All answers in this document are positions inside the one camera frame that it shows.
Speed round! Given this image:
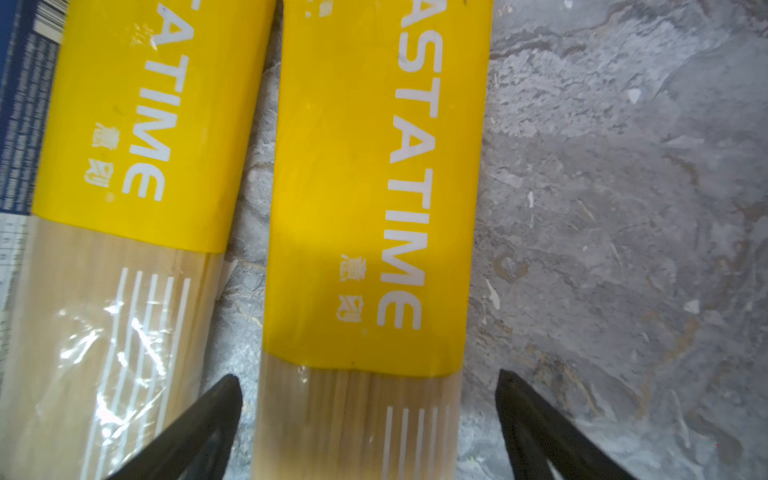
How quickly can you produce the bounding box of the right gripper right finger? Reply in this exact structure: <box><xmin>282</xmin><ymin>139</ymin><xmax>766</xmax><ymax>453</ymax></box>
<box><xmin>495</xmin><ymin>369</ymin><xmax>635</xmax><ymax>480</ymax></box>

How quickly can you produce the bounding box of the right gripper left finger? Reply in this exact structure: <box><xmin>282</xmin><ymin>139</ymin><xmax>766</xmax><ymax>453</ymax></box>
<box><xmin>108</xmin><ymin>374</ymin><xmax>243</xmax><ymax>479</ymax></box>

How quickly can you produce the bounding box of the yellow Pastatime spaghetti bag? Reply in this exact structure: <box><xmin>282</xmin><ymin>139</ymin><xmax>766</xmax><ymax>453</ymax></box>
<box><xmin>1</xmin><ymin>1</ymin><xmax>275</xmax><ymax>479</ymax></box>
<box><xmin>252</xmin><ymin>1</ymin><xmax>493</xmax><ymax>479</ymax></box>

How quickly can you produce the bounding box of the narrow blue Barilla spaghetti box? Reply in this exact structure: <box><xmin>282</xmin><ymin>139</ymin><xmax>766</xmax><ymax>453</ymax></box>
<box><xmin>1</xmin><ymin>0</ymin><xmax>69</xmax><ymax>363</ymax></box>

